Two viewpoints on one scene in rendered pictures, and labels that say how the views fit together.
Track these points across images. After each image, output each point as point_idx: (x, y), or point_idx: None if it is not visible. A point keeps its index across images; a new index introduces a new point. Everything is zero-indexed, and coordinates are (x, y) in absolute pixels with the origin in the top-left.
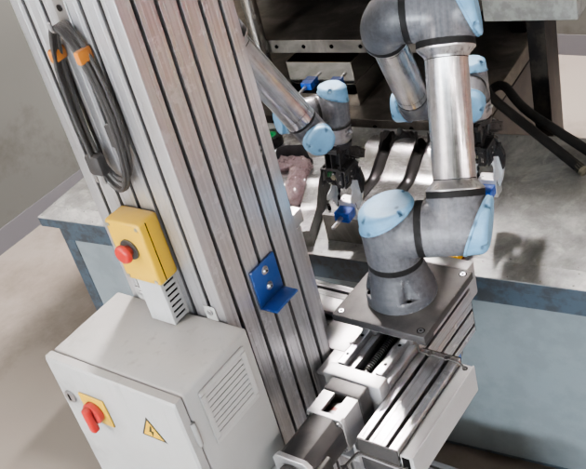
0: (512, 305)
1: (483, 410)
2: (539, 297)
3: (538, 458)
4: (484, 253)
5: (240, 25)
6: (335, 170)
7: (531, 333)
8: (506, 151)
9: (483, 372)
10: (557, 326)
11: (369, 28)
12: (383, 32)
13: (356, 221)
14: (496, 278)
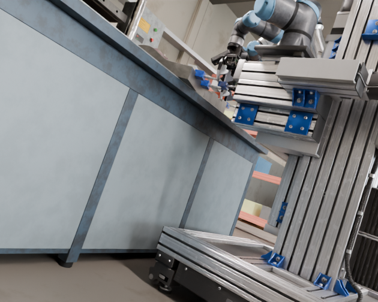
0: (236, 153)
1: (203, 220)
2: (243, 150)
3: None
4: None
5: None
6: (240, 59)
7: (234, 169)
8: None
9: (213, 193)
10: (241, 165)
11: (317, 7)
12: (320, 11)
13: (213, 94)
14: (250, 135)
